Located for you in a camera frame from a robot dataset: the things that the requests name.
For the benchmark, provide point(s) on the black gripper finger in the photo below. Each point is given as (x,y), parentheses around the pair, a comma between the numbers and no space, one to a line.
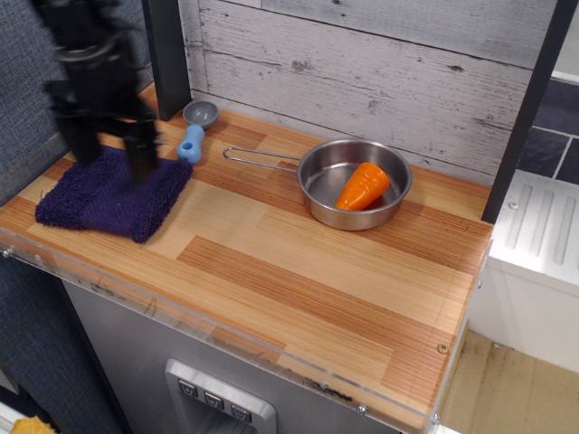
(78,132)
(140,140)

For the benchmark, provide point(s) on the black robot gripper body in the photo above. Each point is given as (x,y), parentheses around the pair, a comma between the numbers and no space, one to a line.
(98,85)

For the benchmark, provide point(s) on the purple towel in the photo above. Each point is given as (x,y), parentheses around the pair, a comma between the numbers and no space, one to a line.
(103,197)

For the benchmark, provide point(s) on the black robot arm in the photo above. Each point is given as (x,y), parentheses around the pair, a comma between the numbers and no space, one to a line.
(80,25)

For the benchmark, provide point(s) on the blue grey toy scoop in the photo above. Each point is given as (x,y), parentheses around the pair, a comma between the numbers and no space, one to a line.
(200,116)

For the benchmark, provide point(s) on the clear acrylic front guard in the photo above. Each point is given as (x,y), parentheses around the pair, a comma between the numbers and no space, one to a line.
(400,417)

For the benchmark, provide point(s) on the small steel pan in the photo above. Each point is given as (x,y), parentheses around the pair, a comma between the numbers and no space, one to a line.
(324,170)

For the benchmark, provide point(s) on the orange toy carrot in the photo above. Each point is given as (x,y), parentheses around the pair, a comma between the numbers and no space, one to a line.
(365,185)

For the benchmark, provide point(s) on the silver toy fridge cabinet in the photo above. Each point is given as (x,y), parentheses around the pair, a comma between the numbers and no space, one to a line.
(133,350)

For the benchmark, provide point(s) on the silver button control panel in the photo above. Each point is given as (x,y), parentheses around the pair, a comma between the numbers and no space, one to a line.
(206,404)

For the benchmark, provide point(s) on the yellow object on floor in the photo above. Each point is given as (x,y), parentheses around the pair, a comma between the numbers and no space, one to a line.
(31,426)

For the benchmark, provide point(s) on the white toy sink unit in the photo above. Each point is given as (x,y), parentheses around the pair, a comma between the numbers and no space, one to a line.
(527,297)

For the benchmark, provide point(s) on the left black vertical post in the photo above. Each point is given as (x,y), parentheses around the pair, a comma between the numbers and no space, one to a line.
(167,54)

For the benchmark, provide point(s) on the black vertical post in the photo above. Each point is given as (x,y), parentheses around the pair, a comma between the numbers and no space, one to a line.
(167,54)
(552,45)

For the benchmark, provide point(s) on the right black vertical post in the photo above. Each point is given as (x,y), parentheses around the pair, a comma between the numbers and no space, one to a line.
(552,45)

